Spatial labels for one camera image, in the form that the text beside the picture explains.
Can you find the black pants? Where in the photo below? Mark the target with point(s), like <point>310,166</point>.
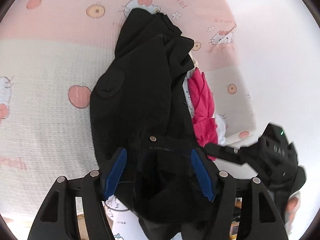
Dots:
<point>140,92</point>

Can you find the white printed garment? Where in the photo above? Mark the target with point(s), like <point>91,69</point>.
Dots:
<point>187,92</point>

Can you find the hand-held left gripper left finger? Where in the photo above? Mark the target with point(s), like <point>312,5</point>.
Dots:
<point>115,172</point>

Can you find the person's printed pajama pants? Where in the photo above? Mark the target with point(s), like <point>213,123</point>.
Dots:
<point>120,220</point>

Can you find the pink Hello Kitty sofa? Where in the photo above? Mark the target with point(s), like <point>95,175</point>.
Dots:
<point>50,67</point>

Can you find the white garment with navy trim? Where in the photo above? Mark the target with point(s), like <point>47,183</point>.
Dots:
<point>221,127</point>

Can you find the cream garment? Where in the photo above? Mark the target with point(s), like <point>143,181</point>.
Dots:
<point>194,60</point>

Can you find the pink garment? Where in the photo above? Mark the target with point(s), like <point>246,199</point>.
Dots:
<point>202,105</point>

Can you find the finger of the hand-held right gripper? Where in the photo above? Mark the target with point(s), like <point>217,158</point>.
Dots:
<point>225,152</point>

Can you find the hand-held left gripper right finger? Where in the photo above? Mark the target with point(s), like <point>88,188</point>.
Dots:
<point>202,175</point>

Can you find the person's right hand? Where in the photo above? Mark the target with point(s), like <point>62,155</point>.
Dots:
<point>291,205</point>

